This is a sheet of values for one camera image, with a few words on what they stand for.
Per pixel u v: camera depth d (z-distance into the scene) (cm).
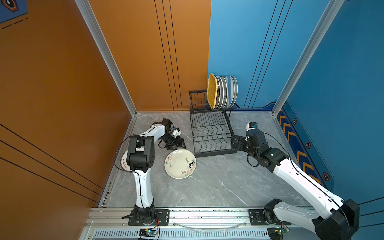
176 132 95
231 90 89
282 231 70
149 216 65
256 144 56
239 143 70
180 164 92
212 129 108
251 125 68
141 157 56
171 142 87
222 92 83
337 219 37
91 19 73
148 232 71
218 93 83
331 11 71
